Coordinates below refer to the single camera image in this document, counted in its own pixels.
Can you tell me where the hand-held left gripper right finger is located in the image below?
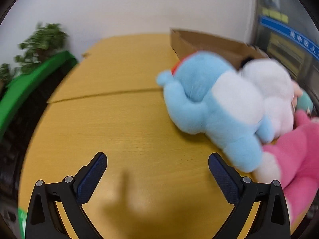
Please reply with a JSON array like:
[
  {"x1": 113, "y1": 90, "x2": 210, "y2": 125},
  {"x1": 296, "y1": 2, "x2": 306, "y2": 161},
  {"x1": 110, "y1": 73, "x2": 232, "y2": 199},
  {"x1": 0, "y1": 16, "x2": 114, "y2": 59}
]
[{"x1": 208, "y1": 152, "x2": 291, "y2": 239}]

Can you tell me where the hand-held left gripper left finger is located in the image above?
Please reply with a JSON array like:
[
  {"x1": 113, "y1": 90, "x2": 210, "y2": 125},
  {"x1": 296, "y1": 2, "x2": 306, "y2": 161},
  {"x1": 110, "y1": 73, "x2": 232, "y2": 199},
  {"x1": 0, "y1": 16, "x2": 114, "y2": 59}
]
[{"x1": 26, "y1": 152, "x2": 108, "y2": 239}]

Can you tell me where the pink plush toy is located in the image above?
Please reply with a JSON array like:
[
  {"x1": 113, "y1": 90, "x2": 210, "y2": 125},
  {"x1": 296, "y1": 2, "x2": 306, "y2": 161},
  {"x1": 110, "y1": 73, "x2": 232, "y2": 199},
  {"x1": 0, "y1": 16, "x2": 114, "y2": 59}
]
[{"x1": 253, "y1": 110, "x2": 319, "y2": 227}]

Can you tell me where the blue plush toy red collar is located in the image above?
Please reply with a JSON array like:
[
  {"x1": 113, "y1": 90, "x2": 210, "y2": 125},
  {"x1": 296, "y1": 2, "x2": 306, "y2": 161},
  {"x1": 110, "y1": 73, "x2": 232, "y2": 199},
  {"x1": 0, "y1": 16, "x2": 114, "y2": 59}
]
[{"x1": 157, "y1": 50, "x2": 273, "y2": 173}]

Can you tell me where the white panda plush toy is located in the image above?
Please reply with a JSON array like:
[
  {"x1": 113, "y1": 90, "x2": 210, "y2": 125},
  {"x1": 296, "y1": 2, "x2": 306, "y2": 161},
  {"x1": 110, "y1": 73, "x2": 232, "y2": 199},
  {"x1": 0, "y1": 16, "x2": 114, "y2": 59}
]
[{"x1": 240, "y1": 56, "x2": 296, "y2": 140}]

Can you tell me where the brown cardboard box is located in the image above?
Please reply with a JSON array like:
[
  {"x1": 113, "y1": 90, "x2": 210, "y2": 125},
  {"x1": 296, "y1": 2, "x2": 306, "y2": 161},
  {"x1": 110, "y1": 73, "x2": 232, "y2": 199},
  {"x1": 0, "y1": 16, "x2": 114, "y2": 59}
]
[{"x1": 170, "y1": 28, "x2": 271, "y2": 70}]

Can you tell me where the pale pink and teal plush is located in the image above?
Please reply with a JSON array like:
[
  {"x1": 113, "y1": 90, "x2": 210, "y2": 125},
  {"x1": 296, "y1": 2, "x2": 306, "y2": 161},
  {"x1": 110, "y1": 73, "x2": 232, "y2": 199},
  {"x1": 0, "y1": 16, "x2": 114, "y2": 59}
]
[{"x1": 291, "y1": 81, "x2": 314, "y2": 116}]

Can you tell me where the green planter box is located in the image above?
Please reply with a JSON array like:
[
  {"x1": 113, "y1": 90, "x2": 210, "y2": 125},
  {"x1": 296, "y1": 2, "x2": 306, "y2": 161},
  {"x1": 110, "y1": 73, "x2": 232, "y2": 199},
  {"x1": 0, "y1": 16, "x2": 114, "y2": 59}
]
[{"x1": 0, "y1": 50, "x2": 79, "y2": 140}]

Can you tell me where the glass door with posters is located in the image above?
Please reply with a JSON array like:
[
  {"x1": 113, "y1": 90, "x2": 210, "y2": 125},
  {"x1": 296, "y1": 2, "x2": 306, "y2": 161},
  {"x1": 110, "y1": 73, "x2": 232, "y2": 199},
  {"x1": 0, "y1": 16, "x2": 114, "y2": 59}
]
[{"x1": 255, "y1": 0, "x2": 319, "y2": 85}]

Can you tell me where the green leafy plant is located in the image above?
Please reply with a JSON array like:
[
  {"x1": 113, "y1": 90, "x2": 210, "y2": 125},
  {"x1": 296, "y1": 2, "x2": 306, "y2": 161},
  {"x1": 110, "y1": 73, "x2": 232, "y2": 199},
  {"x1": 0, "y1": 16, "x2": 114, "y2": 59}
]
[{"x1": 0, "y1": 23, "x2": 69, "y2": 85}]

